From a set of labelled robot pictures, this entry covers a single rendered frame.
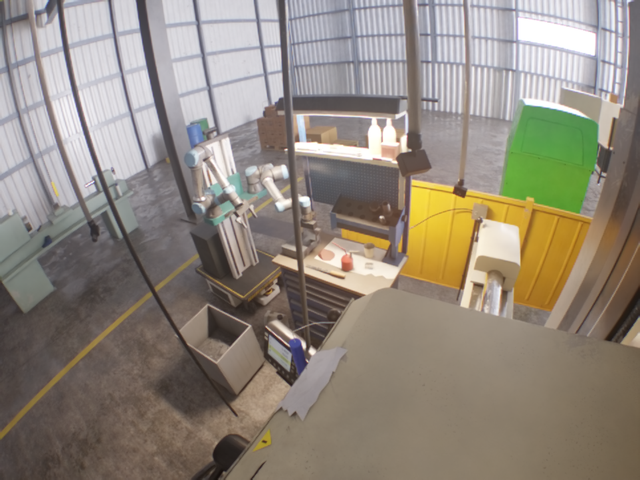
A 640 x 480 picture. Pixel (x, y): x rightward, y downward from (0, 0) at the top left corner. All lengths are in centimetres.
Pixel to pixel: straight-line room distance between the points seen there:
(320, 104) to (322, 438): 170
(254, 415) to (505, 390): 230
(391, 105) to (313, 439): 152
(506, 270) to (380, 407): 126
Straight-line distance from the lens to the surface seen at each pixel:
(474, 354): 52
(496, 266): 160
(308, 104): 190
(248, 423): 261
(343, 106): 177
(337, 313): 65
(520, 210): 273
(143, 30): 533
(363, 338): 51
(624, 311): 88
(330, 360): 49
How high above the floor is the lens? 232
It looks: 34 degrees down
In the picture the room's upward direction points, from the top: 7 degrees counter-clockwise
